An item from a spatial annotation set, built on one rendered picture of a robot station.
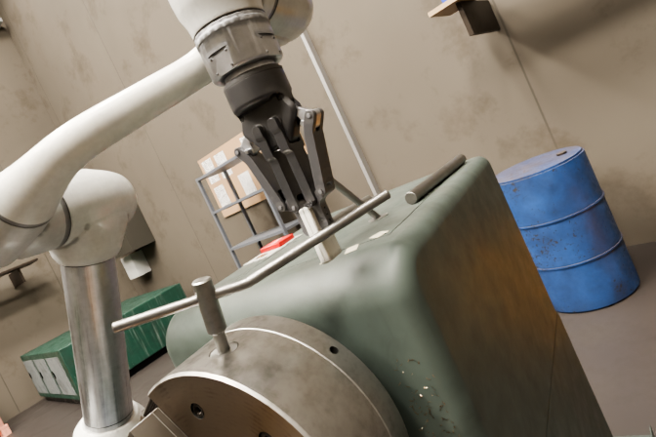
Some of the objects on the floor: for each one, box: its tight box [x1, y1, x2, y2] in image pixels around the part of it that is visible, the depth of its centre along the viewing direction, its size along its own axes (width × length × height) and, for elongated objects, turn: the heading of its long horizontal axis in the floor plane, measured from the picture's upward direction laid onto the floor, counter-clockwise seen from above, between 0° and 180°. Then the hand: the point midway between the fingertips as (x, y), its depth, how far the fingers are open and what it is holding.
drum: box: [496, 146, 640, 313], centre depth 280 cm, size 58×58×86 cm
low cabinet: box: [21, 283, 186, 404], centre depth 659 cm, size 195×173×75 cm
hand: (320, 231), depth 55 cm, fingers closed
